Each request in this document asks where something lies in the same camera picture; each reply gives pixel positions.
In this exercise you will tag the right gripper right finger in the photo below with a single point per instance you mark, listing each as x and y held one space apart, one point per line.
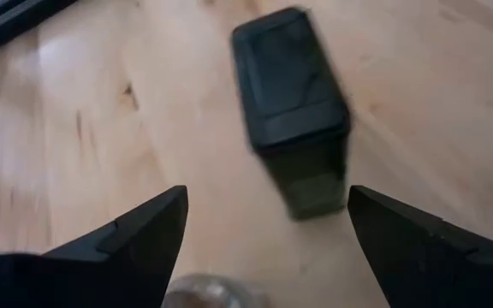
435 269

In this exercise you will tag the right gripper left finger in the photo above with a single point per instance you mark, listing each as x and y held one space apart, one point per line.
79 278

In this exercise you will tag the dark green tin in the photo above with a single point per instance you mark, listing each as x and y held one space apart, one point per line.
289 85

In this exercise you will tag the small clear glass spice jar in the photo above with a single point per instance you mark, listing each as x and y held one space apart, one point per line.
212 295

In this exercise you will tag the black aluminium table frame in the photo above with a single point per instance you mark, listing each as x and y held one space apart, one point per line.
7 25

